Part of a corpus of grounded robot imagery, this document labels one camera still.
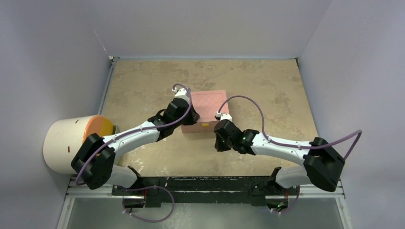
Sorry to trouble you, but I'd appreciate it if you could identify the pink jewelry box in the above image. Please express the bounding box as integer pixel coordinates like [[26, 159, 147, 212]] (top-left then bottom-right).
[[181, 90, 227, 134]]

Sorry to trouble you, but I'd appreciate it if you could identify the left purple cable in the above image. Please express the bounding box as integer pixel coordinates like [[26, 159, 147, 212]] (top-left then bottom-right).
[[75, 83, 192, 187]]

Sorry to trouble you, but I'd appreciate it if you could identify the aluminium rail frame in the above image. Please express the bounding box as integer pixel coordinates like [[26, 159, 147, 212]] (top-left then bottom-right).
[[64, 177, 127, 199]]

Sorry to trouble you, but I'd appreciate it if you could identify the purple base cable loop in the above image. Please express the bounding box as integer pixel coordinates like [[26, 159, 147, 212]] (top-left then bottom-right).
[[122, 186, 175, 224]]

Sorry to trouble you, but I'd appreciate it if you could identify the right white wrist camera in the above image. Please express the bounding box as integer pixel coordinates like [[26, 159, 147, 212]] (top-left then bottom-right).
[[215, 112, 232, 121]]

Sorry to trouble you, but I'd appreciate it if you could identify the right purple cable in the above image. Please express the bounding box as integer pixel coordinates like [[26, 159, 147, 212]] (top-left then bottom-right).
[[217, 95, 363, 162]]

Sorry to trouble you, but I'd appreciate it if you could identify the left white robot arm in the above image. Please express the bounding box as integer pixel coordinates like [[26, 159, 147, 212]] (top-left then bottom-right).
[[71, 98, 200, 195]]

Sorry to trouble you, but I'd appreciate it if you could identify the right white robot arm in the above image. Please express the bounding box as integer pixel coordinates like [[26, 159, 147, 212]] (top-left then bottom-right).
[[214, 120, 345, 194]]

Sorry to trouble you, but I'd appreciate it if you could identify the white cylinder orange lid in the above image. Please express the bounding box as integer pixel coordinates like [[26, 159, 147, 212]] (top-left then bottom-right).
[[43, 115, 114, 175]]

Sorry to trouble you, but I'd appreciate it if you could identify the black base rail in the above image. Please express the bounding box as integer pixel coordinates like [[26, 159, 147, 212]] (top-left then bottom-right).
[[112, 172, 299, 210]]

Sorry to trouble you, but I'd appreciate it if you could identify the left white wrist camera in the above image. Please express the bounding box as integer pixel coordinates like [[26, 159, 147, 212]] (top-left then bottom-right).
[[172, 87, 191, 104]]

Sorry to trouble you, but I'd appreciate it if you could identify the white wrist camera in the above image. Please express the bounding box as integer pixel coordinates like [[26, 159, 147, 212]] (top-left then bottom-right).
[[215, 112, 232, 121], [172, 87, 191, 104]]

